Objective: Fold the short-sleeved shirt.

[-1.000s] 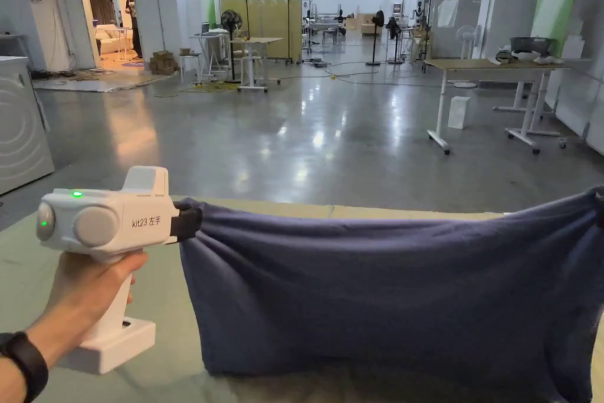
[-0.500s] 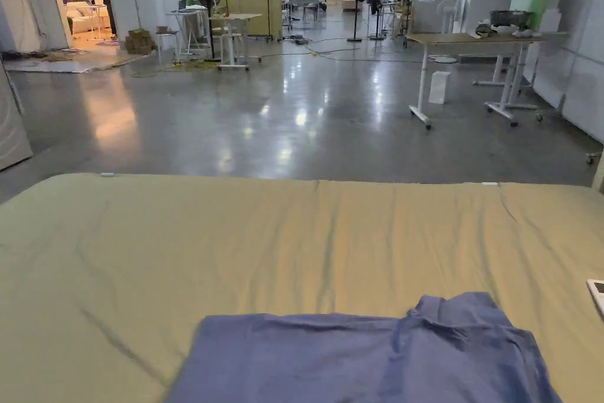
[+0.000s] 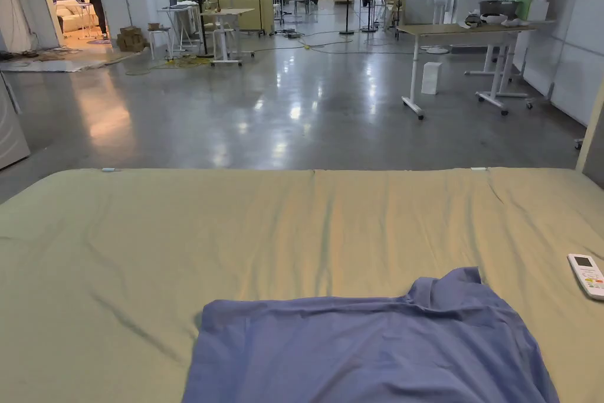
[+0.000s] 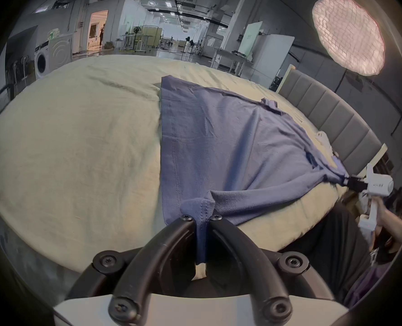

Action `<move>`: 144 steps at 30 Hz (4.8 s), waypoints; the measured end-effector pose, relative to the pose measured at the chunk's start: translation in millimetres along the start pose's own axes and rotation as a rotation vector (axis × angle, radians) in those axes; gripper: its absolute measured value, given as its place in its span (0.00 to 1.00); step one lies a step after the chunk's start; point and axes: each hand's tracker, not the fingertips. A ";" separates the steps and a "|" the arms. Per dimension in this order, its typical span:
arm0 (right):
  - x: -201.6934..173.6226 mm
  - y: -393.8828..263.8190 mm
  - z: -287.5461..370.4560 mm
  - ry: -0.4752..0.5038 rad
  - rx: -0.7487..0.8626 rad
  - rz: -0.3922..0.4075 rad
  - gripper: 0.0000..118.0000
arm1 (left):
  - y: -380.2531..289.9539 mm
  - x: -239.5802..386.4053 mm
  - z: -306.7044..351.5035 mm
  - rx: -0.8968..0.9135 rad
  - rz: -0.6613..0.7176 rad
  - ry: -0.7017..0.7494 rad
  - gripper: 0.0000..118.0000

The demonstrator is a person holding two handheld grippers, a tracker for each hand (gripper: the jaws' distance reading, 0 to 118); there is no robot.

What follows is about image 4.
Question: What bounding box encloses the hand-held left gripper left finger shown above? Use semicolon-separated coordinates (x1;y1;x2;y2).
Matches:
66;215;201;324

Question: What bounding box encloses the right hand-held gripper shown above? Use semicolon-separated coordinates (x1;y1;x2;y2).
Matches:
341;163;395;232

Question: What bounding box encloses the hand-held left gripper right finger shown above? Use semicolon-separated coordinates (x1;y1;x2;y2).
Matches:
205;215;336;324

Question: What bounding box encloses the dark blue shirt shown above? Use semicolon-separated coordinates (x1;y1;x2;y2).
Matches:
159;75;350;264

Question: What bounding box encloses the person's right forearm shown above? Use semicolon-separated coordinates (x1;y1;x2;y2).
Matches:
379;206;402;245

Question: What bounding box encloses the person's right hand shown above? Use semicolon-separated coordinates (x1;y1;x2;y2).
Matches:
361;193;393;224

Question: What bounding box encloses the grey padded headboard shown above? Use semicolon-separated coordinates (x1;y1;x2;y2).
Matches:
278;65;390;176

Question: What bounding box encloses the person's body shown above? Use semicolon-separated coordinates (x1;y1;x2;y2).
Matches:
280;186;402;309

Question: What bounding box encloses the bed with beige sheet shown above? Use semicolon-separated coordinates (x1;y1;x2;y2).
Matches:
0;54;388;278

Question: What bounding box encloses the round studio lamp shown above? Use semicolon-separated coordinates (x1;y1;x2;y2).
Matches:
312;0;386;77

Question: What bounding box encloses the white metal table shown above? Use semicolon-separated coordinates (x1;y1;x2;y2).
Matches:
210;47;254;77

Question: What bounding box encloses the white washing machine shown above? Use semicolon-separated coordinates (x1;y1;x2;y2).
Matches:
35;35;74;79

